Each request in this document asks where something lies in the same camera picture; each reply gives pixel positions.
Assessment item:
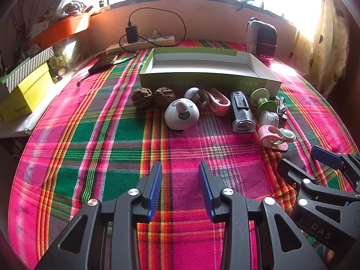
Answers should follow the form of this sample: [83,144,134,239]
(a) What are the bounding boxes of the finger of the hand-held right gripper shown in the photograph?
[311,145,360,186]
[277,159,360,212]

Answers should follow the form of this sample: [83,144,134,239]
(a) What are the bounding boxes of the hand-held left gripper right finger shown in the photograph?
[198,161,327,270]

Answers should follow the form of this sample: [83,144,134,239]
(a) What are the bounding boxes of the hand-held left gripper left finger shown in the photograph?
[34,162,164,270]

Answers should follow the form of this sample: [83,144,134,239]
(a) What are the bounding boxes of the pink and green clipper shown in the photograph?
[257,125,297,152]

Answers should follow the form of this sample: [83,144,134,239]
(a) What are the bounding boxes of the clear jar with white lid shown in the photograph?
[259,110,280,128]

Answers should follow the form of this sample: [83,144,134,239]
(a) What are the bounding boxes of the white usb cable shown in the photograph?
[274,96,289,122]

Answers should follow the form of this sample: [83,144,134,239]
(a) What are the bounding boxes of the white dome toy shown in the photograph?
[164,98,201,131]

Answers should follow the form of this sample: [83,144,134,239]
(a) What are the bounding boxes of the black bike light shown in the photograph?
[228,90,257,133]

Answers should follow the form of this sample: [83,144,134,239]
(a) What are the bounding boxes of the green and white spool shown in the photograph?
[250,88,277,116]

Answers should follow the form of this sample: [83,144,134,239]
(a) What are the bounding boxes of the pink hook clip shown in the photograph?
[201,88,232,117]

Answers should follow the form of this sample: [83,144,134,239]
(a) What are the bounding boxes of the brown walnut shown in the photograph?
[132,88,154,109]
[154,87,177,108]

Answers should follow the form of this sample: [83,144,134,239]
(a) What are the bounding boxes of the white mushroom-shaped knob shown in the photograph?
[184,88,210,109]

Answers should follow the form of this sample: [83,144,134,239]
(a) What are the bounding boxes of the green and white cardboard box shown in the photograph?
[140,48,282,94]

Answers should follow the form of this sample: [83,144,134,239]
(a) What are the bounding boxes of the person's right hand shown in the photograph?
[325,247,339,265]

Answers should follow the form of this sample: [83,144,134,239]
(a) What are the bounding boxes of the plaid tablecloth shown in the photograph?
[10,39,360,270]

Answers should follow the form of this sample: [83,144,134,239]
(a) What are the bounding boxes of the patterned curtain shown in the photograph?
[292,0,360,96]

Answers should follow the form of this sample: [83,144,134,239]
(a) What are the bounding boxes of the grey portable heater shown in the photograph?
[246,17,277,62]

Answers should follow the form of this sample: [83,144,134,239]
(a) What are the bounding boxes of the black smartphone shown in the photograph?
[88,54,119,74]

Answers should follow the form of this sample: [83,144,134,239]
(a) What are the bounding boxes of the white power strip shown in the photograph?
[106,36,175,55]

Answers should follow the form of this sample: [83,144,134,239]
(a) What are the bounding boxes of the white plastic sheet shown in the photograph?
[0,115,37,138]

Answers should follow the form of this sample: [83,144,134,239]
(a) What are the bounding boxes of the black charger adapter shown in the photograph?
[125,26,139,43]

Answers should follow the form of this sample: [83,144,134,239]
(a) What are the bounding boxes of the yellow box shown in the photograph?
[0,62,52,123]

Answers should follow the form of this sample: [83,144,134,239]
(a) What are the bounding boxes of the dark glass case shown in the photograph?
[48,38,90,83]

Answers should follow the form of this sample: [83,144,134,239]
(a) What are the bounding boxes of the green striped box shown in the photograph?
[0,47,54,93]

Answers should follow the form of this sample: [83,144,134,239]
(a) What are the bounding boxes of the orange planter box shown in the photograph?
[28,14,90,48]

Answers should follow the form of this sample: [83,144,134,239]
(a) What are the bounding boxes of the white plastic bag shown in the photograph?
[55,0,93,16]

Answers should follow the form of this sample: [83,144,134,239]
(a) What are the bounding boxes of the dry branches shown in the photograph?
[8,0,37,43]

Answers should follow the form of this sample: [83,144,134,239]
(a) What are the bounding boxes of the thin black phone cable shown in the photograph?
[76,73,90,88]

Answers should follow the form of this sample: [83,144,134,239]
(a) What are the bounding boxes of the black charger cable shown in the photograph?
[119,7,186,52]

